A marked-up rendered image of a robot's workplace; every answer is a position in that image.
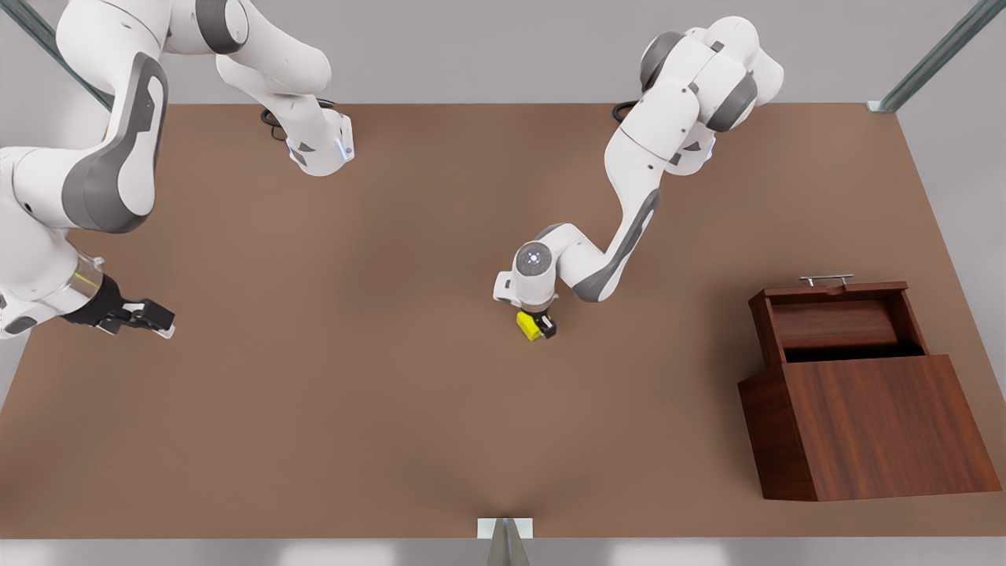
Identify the yellow square block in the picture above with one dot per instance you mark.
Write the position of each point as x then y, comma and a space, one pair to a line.
528, 326

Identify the dark wooden drawer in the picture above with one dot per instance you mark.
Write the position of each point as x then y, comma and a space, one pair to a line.
833, 322

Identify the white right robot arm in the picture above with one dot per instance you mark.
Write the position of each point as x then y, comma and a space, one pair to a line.
110, 181

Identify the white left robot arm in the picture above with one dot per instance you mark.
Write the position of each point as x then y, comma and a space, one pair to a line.
660, 149

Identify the dark wooden cabinet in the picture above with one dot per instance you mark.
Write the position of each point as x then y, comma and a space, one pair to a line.
872, 432

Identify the silver frame post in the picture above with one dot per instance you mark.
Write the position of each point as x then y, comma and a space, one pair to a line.
505, 542
55, 51
935, 59

